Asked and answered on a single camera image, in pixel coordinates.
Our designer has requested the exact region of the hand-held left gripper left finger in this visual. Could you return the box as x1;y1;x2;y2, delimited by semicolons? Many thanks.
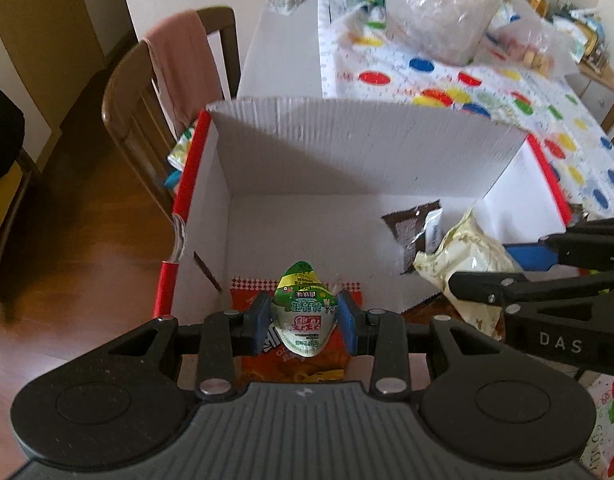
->
107;292;274;402

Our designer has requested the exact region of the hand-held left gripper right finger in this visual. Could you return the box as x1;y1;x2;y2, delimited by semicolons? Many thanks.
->
337;292;508;402

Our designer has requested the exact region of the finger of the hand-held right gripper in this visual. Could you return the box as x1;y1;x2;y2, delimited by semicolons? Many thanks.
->
504;217;614;272
447;270;614;315

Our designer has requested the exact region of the red orange snack packet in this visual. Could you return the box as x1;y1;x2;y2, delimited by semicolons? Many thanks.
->
230;275;364;383

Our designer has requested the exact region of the cream snack packet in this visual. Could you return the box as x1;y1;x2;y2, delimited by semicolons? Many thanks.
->
413;208;525;343

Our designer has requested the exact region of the green white jelly packet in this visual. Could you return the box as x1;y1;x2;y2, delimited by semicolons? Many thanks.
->
269;260;338;358

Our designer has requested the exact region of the dark brown snack packet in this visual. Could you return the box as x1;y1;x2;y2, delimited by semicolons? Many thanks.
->
381;200;444;275

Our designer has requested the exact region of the red white cardboard box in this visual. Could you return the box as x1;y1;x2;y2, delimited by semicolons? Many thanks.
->
153;95;573;386

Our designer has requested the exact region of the white cabinet wooden top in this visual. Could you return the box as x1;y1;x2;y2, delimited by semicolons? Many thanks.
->
562;5;614;126

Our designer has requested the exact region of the balloon print tablecloth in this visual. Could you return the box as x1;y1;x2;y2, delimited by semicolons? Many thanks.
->
166;0;614;480

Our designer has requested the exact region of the small clear plastic bag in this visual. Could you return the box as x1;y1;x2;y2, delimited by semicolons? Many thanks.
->
487;10;583;78

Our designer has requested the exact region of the large clear plastic bag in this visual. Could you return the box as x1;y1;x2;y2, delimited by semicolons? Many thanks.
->
382;0;505;66

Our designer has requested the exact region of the curved back wooden chair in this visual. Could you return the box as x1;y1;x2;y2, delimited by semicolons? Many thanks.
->
102;6;240;221

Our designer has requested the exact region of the pink cloth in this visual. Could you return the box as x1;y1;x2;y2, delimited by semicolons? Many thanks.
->
144;10;233;133

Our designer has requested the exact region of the yellow chair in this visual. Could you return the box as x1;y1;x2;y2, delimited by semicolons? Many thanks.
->
0;147;42;321

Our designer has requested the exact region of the black jacket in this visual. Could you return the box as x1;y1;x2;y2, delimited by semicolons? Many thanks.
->
0;81;26;193

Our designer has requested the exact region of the brown wooden door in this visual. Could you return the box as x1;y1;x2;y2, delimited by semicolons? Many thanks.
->
0;0;138;131

